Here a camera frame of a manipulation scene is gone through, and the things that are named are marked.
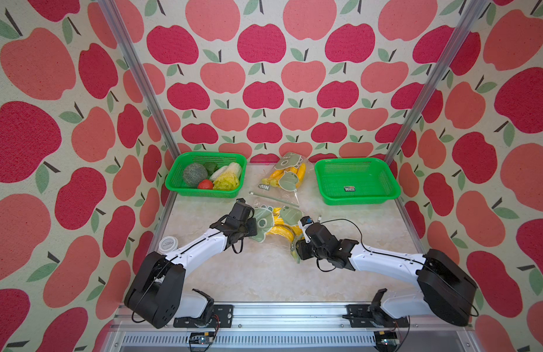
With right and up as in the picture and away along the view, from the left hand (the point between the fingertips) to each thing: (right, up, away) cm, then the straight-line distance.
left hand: (255, 228), depth 89 cm
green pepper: (-26, +28, +25) cm, 45 cm away
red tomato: (-25, +18, +16) cm, 35 cm away
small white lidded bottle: (-34, -5, -5) cm, 35 cm away
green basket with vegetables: (-26, +24, +22) cm, 41 cm away
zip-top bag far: (+13, +20, +13) cm, 27 cm away
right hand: (+16, -7, -3) cm, 18 cm away
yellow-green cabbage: (-14, +21, +13) cm, 29 cm away
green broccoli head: (-31, +24, +15) cm, 41 cm away
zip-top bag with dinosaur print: (+4, +6, +3) cm, 7 cm away
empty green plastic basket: (+57, +20, +26) cm, 65 cm away
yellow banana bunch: (+13, -1, -2) cm, 14 cm away
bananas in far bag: (+7, +21, +19) cm, 29 cm away
